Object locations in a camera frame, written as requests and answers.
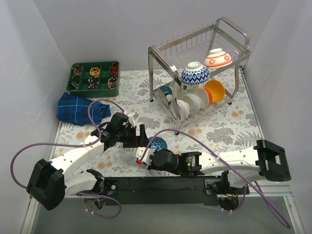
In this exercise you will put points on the stainless steel dish rack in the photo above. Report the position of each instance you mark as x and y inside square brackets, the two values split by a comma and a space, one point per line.
[174, 55]

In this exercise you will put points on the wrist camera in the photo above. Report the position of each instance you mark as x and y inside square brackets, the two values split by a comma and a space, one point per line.
[143, 155]
[132, 118]

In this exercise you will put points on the brown rolled tie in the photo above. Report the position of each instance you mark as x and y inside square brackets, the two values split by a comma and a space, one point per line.
[76, 71]

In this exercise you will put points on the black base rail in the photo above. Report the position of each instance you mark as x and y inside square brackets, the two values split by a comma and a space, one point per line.
[163, 190]

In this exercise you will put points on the blue white patterned bowl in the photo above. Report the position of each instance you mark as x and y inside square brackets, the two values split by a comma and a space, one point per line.
[195, 73]

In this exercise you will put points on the orange flower patterned plate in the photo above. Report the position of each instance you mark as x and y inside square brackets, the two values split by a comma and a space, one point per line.
[180, 93]

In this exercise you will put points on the teal rimmed white bowl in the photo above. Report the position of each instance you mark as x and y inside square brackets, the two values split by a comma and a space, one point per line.
[165, 93]

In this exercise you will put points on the orange black rolled tie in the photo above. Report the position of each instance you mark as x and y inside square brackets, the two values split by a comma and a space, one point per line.
[114, 69]

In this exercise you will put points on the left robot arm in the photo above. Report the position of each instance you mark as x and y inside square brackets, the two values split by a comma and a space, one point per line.
[52, 181]

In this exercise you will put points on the blue plaid cloth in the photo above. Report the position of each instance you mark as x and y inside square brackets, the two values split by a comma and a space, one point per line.
[73, 109]

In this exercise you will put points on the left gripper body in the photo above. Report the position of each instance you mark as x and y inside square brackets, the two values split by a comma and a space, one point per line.
[142, 136]

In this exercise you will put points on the orange white patterned bowl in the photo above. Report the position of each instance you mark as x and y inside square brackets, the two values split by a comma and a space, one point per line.
[217, 58]

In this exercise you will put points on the white bowl middle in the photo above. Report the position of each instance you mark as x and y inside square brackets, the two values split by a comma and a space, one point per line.
[193, 102]

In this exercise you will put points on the red diamond patterned bowl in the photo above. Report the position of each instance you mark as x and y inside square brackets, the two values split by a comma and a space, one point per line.
[158, 144]

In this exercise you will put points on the green compartment tray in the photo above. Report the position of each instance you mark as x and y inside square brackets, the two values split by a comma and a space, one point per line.
[102, 90]

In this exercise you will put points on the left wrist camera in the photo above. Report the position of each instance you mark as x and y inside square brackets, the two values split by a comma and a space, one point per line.
[132, 118]

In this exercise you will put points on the dark floral rolled tie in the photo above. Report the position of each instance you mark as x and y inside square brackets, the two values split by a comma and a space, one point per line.
[93, 83]

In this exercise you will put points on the green patterned plate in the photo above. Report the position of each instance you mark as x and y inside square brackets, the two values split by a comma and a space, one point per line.
[192, 90]

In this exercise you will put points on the aluminium frame rail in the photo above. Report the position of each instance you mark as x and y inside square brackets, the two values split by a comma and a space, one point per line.
[278, 189]

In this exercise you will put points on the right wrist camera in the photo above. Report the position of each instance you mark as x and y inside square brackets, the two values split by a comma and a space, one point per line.
[143, 155]

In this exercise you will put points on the yellow rolled tie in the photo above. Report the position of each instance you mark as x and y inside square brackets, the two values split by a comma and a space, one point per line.
[94, 72]

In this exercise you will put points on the white bowl front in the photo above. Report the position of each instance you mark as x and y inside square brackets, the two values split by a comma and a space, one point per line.
[183, 107]

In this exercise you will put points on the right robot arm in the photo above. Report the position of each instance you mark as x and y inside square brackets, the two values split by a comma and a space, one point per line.
[266, 160]

